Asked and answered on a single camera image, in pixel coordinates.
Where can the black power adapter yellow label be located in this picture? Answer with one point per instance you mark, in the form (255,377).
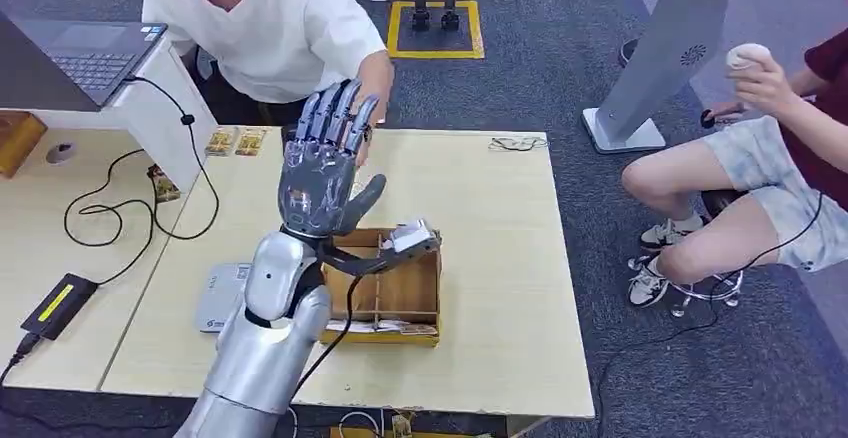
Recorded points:
(60,306)

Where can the yellow tape floor square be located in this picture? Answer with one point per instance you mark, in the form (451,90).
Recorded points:
(434,54)

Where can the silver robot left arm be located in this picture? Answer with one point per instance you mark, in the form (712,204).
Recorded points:
(265,355)

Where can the pale side desk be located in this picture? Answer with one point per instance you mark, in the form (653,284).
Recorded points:
(40,256)

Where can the chrome leg stool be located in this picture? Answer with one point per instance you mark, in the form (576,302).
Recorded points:
(722,289)

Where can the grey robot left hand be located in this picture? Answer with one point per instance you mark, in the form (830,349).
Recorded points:
(316,183)

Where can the grey kiosk stand white base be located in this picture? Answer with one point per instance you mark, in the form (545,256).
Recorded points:
(669,44)

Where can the black handheld controller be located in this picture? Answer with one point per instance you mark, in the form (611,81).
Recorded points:
(709,119)

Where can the flat silver device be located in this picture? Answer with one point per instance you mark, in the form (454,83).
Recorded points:
(218,299)

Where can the dark grey laptop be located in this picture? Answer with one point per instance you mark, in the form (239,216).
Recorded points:
(86,57)

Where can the wooden card box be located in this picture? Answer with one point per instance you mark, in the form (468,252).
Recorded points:
(404,289)

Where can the yellow card pack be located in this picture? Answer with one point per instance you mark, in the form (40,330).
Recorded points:
(221,141)
(251,142)

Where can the white card stack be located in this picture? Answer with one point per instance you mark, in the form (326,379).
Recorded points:
(371,327)

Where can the single brown card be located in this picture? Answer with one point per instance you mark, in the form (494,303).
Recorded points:
(163,186)

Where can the person across desk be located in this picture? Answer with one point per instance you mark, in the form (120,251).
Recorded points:
(278,31)

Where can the grey round desk grommet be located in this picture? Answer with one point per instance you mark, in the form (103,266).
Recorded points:
(61,153)

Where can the brown wooden box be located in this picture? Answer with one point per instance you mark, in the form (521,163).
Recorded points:
(16,143)

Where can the pale wooden desk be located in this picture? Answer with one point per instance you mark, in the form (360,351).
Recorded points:
(497,256)

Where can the pale handheld controller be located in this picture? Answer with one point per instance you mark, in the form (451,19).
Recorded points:
(747,55)

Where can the seated person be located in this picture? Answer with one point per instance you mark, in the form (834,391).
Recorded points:
(748,176)

